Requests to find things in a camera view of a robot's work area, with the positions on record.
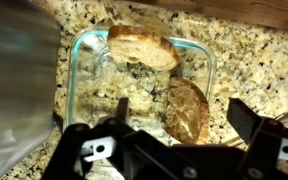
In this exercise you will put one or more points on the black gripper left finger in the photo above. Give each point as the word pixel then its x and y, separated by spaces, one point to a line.
pixel 67 150

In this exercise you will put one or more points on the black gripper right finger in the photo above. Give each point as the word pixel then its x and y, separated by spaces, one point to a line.
pixel 260 140

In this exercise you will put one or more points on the toasted brown bread slice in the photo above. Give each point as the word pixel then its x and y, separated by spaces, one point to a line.
pixel 187 110
pixel 140 50

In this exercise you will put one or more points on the stainless steel bread toaster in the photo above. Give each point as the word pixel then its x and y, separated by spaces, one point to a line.
pixel 17 83

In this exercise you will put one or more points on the clear glass food container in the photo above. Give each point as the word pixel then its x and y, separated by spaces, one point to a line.
pixel 94 83

